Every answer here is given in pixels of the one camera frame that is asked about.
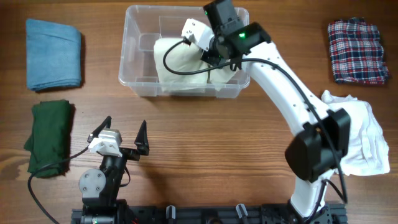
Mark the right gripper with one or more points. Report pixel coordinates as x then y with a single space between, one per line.
208 56

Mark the plaid flannel cloth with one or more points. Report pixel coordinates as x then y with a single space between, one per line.
356 52

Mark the folded white cloth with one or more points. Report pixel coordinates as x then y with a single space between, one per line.
368 152

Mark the clear plastic storage bin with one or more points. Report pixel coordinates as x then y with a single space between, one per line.
144 25

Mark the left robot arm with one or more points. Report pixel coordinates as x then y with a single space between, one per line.
100 187

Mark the cream cloth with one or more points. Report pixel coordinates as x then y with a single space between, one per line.
185 58

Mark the folded blue cloth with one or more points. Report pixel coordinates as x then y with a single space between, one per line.
53 55

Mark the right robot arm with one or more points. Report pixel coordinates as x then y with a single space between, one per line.
321 134

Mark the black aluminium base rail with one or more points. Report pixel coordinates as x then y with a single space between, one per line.
265 214

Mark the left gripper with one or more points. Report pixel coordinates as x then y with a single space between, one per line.
141 141

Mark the folded dark green cloth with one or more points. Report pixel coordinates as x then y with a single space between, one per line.
48 142

